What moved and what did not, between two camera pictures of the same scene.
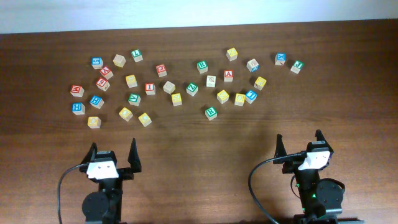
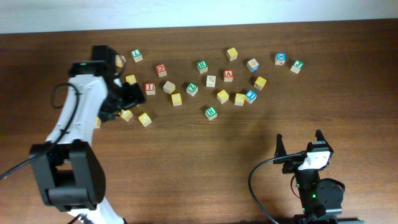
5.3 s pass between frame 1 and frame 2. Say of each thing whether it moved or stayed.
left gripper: moved
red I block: stayed
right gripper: stayed
